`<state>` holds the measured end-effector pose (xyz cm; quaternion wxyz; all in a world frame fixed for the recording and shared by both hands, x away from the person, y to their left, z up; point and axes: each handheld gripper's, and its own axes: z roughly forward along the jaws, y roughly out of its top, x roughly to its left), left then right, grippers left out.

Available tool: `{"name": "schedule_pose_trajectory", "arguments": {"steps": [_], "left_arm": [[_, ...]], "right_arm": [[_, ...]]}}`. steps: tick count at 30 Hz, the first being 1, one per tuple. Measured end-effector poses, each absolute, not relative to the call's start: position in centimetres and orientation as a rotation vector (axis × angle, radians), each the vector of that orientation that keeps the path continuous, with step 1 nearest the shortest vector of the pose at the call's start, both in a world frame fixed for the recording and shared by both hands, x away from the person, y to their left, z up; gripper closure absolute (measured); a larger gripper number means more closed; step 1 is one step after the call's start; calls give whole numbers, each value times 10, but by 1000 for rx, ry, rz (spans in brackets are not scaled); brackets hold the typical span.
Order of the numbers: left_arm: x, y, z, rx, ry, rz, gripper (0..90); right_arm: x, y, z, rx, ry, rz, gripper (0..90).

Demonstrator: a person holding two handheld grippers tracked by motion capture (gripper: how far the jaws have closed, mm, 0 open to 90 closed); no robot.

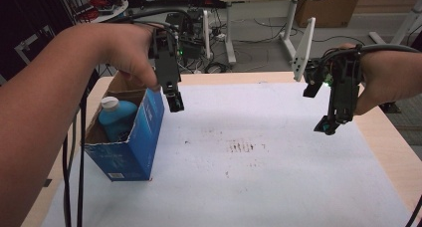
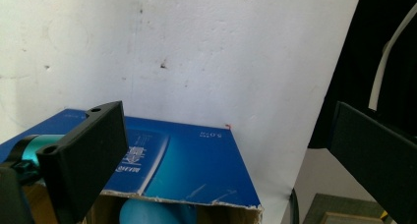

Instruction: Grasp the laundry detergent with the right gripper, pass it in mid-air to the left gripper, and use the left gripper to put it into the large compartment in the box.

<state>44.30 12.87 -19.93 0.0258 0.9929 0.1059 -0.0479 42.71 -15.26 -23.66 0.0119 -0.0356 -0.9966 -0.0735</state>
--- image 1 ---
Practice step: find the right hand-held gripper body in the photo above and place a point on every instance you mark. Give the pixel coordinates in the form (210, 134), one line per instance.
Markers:
(346, 84)

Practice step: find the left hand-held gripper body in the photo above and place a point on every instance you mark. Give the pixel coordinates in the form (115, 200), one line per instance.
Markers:
(167, 71)

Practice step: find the blue cardboard box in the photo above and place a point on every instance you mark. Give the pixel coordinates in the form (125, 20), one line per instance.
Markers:
(136, 147)

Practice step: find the blue bottle with white cap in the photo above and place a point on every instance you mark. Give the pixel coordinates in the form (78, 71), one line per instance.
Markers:
(116, 119)

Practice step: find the person's right hand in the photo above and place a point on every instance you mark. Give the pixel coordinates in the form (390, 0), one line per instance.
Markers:
(388, 74)

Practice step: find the person's left hand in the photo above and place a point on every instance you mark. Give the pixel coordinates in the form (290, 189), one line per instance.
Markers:
(129, 47)

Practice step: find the brown cardboard box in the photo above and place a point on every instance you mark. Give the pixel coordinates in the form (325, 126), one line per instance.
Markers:
(331, 8)

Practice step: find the round white table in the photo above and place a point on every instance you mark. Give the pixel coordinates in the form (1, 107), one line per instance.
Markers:
(112, 12)

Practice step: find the white metal stand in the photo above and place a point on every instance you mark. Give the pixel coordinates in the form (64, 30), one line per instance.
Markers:
(404, 18)

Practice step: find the white table mat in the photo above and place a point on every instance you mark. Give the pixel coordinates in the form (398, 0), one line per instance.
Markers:
(249, 174)

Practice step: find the black curtain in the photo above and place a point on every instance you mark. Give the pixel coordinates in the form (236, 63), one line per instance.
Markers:
(20, 24)

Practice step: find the grey metal frame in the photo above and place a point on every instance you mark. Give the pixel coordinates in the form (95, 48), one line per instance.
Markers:
(33, 41)

